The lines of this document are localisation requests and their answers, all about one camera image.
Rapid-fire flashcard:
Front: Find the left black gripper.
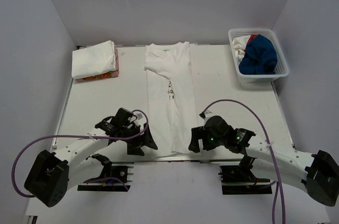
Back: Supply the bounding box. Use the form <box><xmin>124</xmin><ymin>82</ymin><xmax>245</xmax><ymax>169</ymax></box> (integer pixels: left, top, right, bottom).
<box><xmin>120</xmin><ymin>122</ymin><xmax>158</xmax><ymax>156</ymax></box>

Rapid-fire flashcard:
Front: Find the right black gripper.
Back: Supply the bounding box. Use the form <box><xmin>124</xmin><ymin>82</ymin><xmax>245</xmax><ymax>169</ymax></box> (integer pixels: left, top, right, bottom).
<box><xmin>189</xmin><ymin>126</ymin><xmax>226</xmax><ymax>153</ymax></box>

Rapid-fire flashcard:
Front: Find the white cartoon-print t-shirt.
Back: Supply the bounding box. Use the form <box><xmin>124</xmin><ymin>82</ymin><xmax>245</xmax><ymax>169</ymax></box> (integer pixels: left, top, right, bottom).
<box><xmin>144</xmin><ymin>42</ymin><xmax>198</xmax><ymax>157</ymax></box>

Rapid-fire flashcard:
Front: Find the blue t-shirt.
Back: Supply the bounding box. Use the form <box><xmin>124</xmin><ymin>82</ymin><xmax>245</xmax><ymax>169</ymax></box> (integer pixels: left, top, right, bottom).
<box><xmin>238</xmin><ymin>34</ymin><xmax>278</xmax><ymax>75</ymax></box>

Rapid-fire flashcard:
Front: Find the white red-print t-shirt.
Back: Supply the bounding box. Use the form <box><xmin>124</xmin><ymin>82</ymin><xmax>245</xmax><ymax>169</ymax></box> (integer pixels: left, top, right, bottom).
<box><xmin>232</xmin><ymin>34</ymin><xmax>257</xmax><ymax>62</ymax></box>

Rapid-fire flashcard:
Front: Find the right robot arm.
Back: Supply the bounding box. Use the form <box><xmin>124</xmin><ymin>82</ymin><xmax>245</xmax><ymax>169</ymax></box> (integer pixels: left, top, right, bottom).
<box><xmin>189</xmin><ymin>115</ymin><xmax>338</xmax><ymax>207</ymax></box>

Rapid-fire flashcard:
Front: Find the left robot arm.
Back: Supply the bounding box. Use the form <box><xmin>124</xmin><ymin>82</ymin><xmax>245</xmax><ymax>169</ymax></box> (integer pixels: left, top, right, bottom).
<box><xmin>24</xmin><ymin>108</ymin><xmax>158</xmax><ymax>208</ymax></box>

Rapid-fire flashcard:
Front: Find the white plastic basket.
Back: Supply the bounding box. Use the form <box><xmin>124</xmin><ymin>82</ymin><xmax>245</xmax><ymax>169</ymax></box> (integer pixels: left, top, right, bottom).
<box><xmin>228</xmin><ymin>28</ymin><xmax>289</xmax><ymax>83</ymax></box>

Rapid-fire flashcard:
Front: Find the folded white t-shirt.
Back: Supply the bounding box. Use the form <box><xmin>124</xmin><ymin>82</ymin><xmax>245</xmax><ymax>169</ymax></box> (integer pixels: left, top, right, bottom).
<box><xmin>72</xmin><ymin>40</ymin><xmax>116</xmax><ymax>79</ymax></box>

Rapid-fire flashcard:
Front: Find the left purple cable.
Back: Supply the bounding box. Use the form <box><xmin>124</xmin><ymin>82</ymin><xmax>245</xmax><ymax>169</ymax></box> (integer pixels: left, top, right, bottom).
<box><xmin>12</xmin><ymin>109</ymin><xmax>149</xmax><ymax>198</ymax></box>

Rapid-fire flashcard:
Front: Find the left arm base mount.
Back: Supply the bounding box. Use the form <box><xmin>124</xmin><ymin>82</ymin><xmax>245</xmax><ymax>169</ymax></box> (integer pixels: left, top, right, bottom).
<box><xmin>77</xmin><ymin>154</ymin><xmax>134</xmax><ymax>192</ymax></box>

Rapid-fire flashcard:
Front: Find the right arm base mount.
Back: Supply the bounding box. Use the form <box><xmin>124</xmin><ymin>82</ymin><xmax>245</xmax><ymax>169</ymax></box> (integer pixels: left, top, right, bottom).
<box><xmin>218</xmin><ymin>157</ymin><xmax>275</xmax><ymax>195</ymax></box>

